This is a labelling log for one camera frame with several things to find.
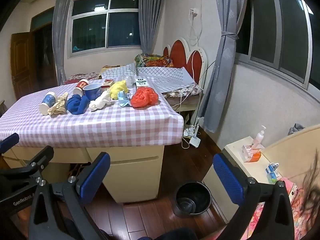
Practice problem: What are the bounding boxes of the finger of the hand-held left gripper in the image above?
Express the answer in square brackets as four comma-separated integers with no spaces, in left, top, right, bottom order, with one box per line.
[0,133,20,153]
[0,145,54,180]

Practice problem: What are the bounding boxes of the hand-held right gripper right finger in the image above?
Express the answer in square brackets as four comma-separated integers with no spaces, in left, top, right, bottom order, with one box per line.
[213,153,295,240]

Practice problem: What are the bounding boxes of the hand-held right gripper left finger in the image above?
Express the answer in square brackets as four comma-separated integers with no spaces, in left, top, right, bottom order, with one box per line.
[27,152,111,240]

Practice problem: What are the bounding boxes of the black trash bin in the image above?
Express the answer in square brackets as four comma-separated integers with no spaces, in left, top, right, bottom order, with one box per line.
[174,181,212,217]

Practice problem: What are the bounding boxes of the blue white paper cup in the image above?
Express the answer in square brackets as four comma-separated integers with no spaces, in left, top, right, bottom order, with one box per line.
[39,92,58,116]

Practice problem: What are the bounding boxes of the beige tissue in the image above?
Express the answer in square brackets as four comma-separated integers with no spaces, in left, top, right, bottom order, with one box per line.
[47,92,69,116]

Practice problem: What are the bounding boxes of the blue cloth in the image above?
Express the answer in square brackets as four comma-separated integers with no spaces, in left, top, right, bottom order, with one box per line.
[66,95,90,116]

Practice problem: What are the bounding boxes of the white cloth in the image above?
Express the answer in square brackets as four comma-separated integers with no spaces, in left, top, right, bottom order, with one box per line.
[89,90,112,111]

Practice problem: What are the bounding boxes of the light blue face mask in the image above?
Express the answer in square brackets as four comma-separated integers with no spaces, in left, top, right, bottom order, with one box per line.
[117,90,132,107]

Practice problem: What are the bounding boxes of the red paper cup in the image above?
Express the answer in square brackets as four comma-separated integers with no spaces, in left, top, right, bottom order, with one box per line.
[72,79,90,97]

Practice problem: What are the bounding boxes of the yellow cloth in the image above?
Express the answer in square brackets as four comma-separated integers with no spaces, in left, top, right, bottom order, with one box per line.
[109,80,129,100]

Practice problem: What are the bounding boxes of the red plastic bag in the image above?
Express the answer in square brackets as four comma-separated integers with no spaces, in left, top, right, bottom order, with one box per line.
[130,87,160,108]

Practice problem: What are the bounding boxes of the clear plastic bag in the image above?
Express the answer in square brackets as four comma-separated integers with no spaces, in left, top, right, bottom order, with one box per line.
[119,74,137,88]

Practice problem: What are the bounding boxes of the black white small box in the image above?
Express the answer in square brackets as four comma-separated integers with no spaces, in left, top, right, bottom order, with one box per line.
[135,78,148,90]

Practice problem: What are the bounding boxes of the cream nightstand with buttons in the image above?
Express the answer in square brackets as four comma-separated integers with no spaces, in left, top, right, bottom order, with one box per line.
[201,136,282,223]

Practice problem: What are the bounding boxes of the orange tissue pack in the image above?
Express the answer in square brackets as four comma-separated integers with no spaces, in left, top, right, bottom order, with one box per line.
[241,144,262,163]

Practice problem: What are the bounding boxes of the blue white small bottles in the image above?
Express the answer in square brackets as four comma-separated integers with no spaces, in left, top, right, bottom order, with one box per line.
[265,162,280,183]

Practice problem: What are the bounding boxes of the white pump bottle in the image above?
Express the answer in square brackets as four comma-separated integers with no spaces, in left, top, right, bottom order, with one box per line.
[251,125,267,150]

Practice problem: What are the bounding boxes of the pink checkered tablecloth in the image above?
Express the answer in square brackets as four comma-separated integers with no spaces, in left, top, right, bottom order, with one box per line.
[0,76,184,148]

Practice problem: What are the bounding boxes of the cream curved headboard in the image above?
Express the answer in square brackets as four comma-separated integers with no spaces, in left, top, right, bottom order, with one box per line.
[260,124,320,193]

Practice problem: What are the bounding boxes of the brown wooden door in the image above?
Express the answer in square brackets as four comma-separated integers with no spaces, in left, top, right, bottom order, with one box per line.
[10,31,37,94]

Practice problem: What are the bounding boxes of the grey cloth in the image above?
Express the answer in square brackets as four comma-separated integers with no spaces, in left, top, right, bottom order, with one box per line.
[287,123,305,136]

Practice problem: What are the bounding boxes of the dark hair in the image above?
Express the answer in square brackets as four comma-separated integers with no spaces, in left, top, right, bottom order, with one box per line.
[297,152,320,220]

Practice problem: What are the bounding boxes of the floral bed sheet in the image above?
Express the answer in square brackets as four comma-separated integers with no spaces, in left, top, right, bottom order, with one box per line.
[62,71,203,98]

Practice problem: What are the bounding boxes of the grey tied curtain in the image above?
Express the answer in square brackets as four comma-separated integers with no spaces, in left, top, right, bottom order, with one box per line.
[197,0,253,133]

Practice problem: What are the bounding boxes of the white grid-patterned sheet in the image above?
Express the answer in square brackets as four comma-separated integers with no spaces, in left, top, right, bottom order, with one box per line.
[99,62,195,93]

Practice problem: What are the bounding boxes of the colourful patterned pillow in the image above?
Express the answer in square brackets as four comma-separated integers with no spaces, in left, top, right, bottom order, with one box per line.
[134,54,173,68]

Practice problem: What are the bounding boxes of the red white bed headboard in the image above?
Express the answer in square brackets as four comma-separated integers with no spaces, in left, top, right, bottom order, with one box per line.
[162,37,208,85]

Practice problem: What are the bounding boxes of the white framed sliding window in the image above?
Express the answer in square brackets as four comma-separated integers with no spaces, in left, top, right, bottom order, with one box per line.
[69,0,142,57]

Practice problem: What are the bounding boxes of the wide dark window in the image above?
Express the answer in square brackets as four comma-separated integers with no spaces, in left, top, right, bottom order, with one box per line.
[236,0,320,90]

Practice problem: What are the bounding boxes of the cream bed frame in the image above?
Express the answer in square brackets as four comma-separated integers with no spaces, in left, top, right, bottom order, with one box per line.
[165,92,204,130]

